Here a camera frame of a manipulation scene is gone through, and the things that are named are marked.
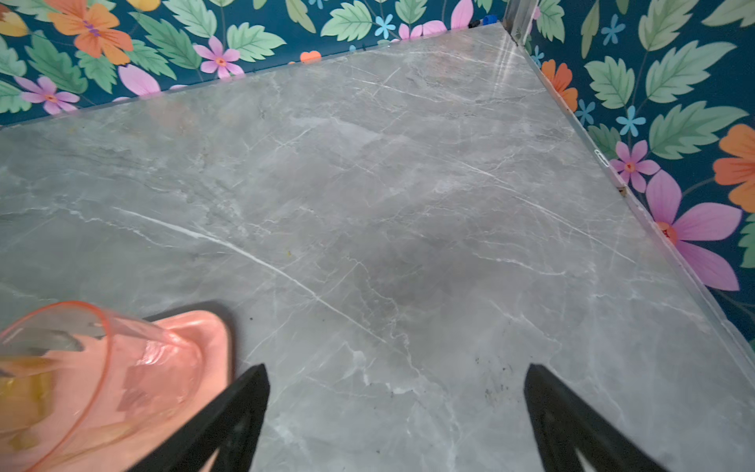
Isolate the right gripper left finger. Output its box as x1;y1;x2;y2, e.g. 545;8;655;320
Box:
131;364;271;471

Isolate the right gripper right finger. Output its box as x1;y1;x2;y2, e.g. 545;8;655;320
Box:
524;364;665;472

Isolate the pink plastic tray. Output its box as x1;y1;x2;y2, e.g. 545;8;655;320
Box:
52;310;233;471

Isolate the pink short cup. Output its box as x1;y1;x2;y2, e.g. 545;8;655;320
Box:
1;302;204;471

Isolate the short green cup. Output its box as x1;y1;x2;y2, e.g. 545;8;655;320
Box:
1;356;57;456

